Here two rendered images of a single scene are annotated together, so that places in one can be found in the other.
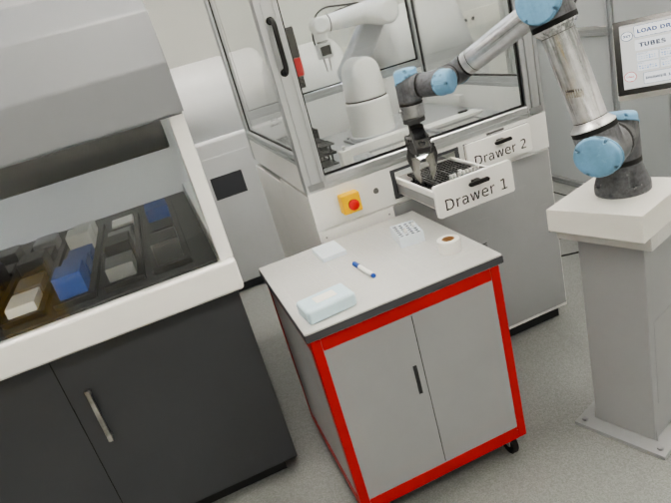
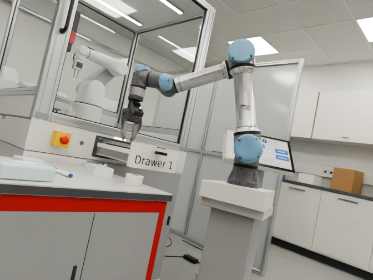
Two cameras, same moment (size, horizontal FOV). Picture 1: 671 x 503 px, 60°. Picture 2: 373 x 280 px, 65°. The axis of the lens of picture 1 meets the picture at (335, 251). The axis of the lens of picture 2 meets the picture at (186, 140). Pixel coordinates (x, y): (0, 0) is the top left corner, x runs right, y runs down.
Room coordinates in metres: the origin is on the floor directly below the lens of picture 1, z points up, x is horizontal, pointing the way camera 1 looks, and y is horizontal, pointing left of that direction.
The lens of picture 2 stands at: (0.53, 0.13, 0.91)
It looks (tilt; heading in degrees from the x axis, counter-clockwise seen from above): 3 degrees up; 329
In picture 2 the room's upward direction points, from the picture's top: 12 degrees clockwise
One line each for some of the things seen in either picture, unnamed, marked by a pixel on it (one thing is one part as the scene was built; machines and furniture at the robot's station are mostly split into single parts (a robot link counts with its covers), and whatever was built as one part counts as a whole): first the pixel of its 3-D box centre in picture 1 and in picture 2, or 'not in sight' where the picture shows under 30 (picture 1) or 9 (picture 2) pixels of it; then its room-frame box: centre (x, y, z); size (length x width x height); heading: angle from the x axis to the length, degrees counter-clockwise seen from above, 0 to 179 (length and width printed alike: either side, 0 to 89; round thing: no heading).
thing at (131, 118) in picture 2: (416, 135); (132, 109); (1.86, -0.36, 1.08); 0.09 x 0.08 x 0.12; 178
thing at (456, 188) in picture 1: (474, 189); (154, 159); (1.80, -0.49, 0.87); 0.29 x 0.02 x 0.11; 104
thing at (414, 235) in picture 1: (406, 234); (99, 170); (1.81, -0.25, 0.78); 0.12 x 0.08 x 0.04; 4
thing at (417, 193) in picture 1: (442, 181); (129, 154); (2.00, -0.44, 0.86); 0.40 x 0.26 x 0.06; 14
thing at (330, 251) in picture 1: (329, 251); (29, 160); (1.88, 0.02, 0.77); 0.13 x 0.09 x 0.02; 14
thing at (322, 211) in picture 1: (384, 153); (85, 142); (2.59, -0.34, 0.87); 1.02 x 0.95 x 0.14; 104
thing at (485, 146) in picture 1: (498, 147); not in sight; (2.18, -0.72, 0.87); 0.29 x 0.02 x 0.11; 104
